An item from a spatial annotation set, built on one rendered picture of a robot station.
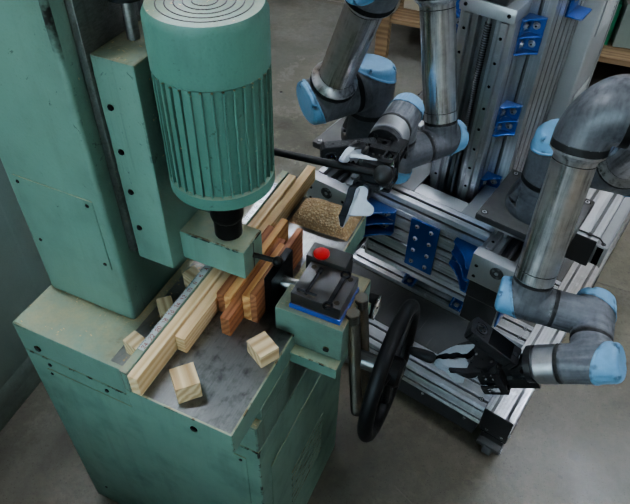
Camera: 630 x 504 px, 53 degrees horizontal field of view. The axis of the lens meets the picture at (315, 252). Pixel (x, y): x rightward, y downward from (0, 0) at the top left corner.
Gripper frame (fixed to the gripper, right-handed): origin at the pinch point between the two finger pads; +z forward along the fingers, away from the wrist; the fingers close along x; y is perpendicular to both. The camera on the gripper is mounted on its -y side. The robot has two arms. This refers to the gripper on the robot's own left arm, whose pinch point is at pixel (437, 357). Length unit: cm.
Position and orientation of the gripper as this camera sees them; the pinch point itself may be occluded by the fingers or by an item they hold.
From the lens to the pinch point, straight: 136.8
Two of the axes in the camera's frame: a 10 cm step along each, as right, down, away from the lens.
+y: 4.8, 7.5, 4.5
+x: 4.1, -6.5, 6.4
